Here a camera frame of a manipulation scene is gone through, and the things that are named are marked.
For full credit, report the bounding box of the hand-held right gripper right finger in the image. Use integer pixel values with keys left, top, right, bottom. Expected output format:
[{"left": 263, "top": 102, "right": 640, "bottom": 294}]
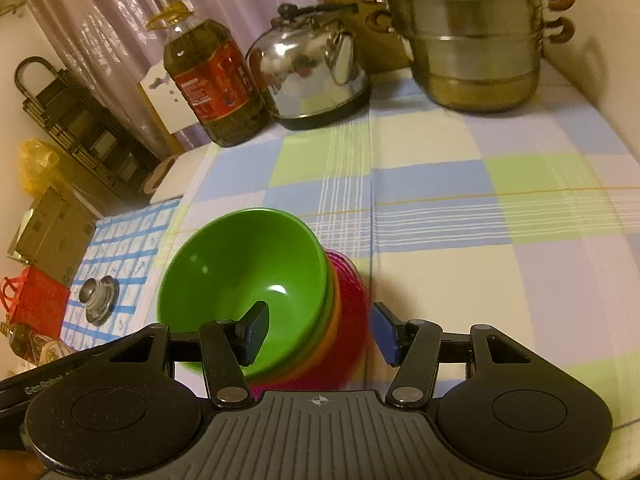
[{"left": 372, "top": 301, "right": 535, "bottom": 409}]

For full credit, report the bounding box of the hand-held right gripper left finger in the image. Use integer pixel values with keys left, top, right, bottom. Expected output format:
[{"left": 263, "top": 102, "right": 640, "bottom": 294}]
[{"left": 107, "top": 301, "right": 271, "bottom": 407}]

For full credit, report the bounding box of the orange bowl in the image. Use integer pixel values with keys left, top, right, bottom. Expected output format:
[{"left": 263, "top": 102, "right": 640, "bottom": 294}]
[{"left": 247, "top": 290, "right": 345, "bottom": 385}]

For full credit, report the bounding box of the green bowl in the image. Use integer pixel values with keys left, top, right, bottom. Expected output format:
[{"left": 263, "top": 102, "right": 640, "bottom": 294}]
[
  {"left": 157, "top": 208, "right": 332, "bottom": 377},
  {"left": 240, "top": 252, "right": 337, "bottom": 379}
]

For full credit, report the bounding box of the red bag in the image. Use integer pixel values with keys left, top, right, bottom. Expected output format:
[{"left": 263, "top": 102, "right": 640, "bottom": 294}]
[{"left": 0, "top": 266, "right": 71, "bottom": 339}]

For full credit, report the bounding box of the small metal knob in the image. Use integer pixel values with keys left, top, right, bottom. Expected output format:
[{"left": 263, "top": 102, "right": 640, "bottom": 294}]
[{"left": 80, "top": 275, "right": 121, "bottom": 326}]

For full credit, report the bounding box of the checked tablecloth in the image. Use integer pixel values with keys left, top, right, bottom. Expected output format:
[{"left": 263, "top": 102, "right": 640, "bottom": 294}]
[{"left": 150, "top": 65, "right": 640, "bottom": 432}]

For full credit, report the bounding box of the blue checked towel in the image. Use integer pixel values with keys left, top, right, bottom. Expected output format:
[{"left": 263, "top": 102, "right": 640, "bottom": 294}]
[{"left": 62, "top": 197, "right": 184, "bottom": 357}]

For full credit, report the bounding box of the cardboard box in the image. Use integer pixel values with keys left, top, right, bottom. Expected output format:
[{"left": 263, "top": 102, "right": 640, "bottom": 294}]
[{"left": 12, "top": 187, "right": 97, "bottom": 287}]

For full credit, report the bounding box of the yellow plastic bag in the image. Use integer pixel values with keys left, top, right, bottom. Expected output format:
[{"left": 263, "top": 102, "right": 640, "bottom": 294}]
[{"left": 19, "top": 140, "right": 64, "bottom": 197}]

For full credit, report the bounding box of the black folding rack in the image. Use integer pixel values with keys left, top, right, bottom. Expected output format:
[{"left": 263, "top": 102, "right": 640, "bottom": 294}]
[{"left": 15, "top": 56, "right": 162, "bottom": 207}]

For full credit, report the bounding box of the cooking oil bottle red label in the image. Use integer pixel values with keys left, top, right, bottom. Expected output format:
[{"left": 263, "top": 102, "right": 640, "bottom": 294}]
[{"left": 146, "top": 1, "right": 271, "bottom": 149}]

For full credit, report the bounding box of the steel kettle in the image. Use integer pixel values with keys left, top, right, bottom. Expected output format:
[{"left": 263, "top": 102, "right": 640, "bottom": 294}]
[{"left": 245, "top": 2, "right": 372, "bottom": 132}]

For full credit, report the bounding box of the steel steamer pot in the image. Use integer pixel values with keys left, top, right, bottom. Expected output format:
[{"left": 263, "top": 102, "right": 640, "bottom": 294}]
[{"left": 356, "top": 0, "right": 577, "bottom": 114}]

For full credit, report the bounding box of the pale curtain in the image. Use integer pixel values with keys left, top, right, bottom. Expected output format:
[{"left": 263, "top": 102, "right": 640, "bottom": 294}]
[{"left": 20, "top": 0, "right": 322, "bottom": 152}]

